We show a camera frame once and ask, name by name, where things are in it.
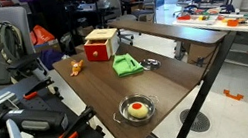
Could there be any silver metal pot lid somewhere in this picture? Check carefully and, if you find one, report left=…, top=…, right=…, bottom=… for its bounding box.
left=139, top=56, right=162, bottom=73

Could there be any green microfibre cloth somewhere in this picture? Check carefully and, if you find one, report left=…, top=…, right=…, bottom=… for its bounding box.
left=110, top=50, right=145, bottom=80

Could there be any wooden box red drawer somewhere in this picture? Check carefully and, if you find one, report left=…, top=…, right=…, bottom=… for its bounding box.
left=80, top=25, right=123, bottom=65

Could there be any yellow ball toy red spot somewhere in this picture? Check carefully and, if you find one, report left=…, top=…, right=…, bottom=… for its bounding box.
left=126, top=100, right=150, bottom=122

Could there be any orange plush animal toy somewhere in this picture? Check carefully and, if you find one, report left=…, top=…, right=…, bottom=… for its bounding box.
left=67, top=59, right=86, bottom=78

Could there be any grey mesh office chair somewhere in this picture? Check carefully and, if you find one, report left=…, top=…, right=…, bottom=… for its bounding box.
left=132, top=0, right=161, bottom=25

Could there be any black equipment base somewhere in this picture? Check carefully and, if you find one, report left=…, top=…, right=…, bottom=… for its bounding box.
left=53, top=104, right=102, bottom=138

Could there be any blue bag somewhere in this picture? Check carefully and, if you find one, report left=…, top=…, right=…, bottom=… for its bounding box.
left=39, top=47, right=67, bottom=71

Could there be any cardboard box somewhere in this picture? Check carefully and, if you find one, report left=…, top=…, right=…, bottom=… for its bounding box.
left=184, top=37, right=222, bottom=69

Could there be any round floor drain grille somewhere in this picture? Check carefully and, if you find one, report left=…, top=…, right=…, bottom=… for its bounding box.
left=178, top=105, right=213, bottom=137

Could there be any small black clamp orange trigger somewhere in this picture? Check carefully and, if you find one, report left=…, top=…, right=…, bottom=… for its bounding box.
left=19, top=76, right=57, bottom=102

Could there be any orange bag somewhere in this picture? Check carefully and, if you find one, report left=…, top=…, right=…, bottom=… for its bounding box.
left=28, top=22, right=57, bottom=47

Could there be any black grey handheld device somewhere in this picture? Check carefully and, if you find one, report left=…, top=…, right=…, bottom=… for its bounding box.
left=0, top=100, right=71, bottom=138

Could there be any small orange bin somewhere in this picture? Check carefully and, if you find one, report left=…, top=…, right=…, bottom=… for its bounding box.
left=226, top=17, right=240, bottom=28

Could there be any silver metal two-handled pot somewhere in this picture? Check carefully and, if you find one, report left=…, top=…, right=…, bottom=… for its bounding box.
left=110, top=90, right=163, bottom=131

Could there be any black metal table frame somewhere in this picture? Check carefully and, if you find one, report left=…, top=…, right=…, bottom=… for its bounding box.
left=130, top=29, right=248, bottom=138

